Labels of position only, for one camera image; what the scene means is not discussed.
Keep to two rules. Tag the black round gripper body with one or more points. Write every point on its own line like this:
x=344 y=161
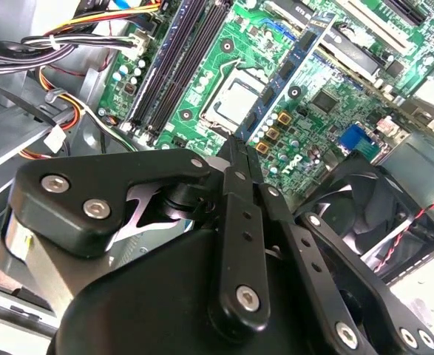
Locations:
x=146 y=314

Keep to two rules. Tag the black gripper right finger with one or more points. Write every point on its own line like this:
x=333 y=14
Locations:
x=368 y=292

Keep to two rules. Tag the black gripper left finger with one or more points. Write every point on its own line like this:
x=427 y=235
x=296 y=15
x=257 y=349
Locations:
x=91 y=177

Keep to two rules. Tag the blue RAM stick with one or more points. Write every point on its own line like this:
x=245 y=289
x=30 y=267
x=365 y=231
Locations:
x=287 y=70

